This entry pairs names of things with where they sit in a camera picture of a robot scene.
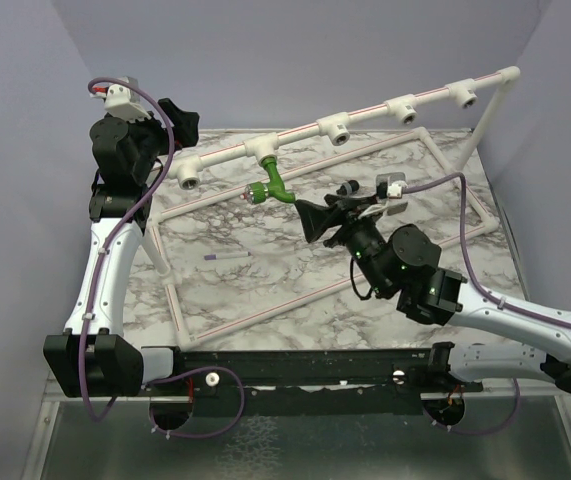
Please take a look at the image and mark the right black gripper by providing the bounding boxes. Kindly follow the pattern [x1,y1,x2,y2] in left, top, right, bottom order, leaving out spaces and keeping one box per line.
[294,194,391,297]

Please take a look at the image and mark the white PVC pipe rack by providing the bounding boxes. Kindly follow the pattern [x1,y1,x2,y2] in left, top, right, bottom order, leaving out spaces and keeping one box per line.
[149,66,520,349]

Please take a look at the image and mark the green plastic water faucet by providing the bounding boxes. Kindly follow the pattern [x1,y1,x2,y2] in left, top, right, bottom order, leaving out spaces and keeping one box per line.
[243,156,296,205]

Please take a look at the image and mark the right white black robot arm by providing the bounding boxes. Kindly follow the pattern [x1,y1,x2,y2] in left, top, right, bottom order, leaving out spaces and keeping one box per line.
[295,195,571,394]

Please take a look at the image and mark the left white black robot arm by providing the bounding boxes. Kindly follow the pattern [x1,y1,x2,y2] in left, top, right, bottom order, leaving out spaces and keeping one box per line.
[43,98,199,398]

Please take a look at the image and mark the black grey faucet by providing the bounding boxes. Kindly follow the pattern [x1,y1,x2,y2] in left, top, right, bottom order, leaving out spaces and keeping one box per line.
[336,180,360,196]

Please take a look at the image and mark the brown metal lever piece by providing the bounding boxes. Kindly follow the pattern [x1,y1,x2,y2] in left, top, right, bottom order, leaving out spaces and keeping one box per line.
[386,202,408,216]

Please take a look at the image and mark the purple capped white pen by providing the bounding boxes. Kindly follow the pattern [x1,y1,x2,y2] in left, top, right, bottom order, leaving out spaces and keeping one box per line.
[203,251,252,261]

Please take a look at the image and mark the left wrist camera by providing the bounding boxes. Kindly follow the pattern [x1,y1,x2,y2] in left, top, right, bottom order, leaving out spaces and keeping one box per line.
[90,83,149,122]

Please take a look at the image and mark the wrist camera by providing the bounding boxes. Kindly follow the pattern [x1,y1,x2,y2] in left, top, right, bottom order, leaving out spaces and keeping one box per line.
[361,172,407,218]
[90,83,149,122]

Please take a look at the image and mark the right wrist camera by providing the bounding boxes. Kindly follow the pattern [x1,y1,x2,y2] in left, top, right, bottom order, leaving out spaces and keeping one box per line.
[361,172,407,218]

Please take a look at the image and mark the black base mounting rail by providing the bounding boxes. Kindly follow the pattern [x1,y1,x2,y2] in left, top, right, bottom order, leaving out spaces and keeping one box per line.
[143,342,461,418]

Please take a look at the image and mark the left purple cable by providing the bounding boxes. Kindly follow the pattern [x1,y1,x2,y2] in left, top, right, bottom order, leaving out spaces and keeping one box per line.
[77,77,179,424]

